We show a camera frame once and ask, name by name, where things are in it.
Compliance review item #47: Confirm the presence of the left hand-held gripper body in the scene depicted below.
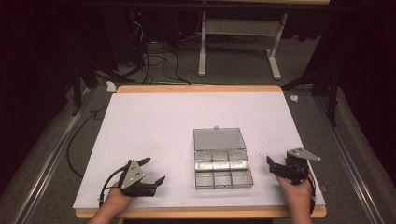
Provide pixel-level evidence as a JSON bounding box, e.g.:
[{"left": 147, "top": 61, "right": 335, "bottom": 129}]
[{"left": 118, "top": 160, "right": 157, "bottom": 198}]

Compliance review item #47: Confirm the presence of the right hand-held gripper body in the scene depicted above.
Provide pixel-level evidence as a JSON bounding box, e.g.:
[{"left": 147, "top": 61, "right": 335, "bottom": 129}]
[{"left": 269, "top": 147, "right": 322, "bottom": 187}]

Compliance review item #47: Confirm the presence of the clear plastic compartment box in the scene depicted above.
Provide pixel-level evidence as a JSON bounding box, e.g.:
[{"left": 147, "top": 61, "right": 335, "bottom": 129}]
[{"left": 192, "top": 125, "right": 255, "bottom": 190}]

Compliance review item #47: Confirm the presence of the person's left hand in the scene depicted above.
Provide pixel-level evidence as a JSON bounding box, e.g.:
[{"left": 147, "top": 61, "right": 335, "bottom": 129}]
[{"left": 102, "top": 182, "right": 135, "bottom": 216}]

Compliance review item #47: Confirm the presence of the person's right hand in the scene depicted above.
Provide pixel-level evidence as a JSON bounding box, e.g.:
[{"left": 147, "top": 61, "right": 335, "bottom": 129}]
[{"left": 275, "top": 175, "right": 314, "bottom": 217}]

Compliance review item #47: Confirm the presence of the white table mat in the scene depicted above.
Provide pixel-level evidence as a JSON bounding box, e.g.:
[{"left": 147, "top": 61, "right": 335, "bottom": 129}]
[{"left": 72, "top": 91, "right": 327, "bottom": 210}]

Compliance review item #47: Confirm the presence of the black metal stand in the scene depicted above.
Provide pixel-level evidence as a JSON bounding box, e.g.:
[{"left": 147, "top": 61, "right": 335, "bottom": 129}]
[
  {"left": 281, "top": 65, "right": 341, "bottom": 128},
  {"left": 70, "top": 58, "right": 136, "bottom": 118}
]

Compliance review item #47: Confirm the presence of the wooden table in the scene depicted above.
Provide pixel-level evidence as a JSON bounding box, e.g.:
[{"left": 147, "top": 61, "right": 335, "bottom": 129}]
[{"left": 75, "top": 84, "right": 328, "bottom": 219}]

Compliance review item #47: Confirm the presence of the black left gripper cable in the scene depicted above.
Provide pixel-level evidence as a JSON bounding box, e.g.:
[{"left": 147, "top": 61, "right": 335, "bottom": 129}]
[{"left": 98, "top": 163, "right": 129, "bottom": 208}]

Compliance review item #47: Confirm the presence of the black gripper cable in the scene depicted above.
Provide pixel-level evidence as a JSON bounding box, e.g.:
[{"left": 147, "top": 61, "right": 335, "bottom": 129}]
[
  {"left": 98, "top": 163, "right": 129, "bottom": 208},
  {"left": 305, "top": 170, "right": 318, "bottom": 216}
]

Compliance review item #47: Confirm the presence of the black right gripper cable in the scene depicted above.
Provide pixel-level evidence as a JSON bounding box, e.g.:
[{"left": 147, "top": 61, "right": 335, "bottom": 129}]
[{"left": 305, "top": 170, "right": 318, "bottom": 216}]

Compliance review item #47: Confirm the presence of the grey metal floor rail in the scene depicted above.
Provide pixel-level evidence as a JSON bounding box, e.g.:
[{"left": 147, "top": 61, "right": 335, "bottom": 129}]
[
  {"left": 313, "top": 92, "right": 388, "bottom": 224},
  {"left": 10, "top": 89, "right": 96, "bottom": 224}
]

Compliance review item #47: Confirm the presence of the black floor cable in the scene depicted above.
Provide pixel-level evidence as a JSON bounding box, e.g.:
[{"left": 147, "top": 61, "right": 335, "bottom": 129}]
[{"left": 65, "top": 105, "right": 108, "bottom": 179}]

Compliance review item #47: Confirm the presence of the tangle of black floor cables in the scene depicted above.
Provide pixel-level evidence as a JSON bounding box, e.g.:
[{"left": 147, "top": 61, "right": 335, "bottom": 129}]
[{"left": 126, "top": 18, "right": 192, "bottom": 86}]

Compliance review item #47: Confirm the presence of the white metal desk frame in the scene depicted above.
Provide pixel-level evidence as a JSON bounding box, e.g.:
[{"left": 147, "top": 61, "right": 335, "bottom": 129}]
[{"left": 197, "top": 10, "right": 290, "bottom": 82}]

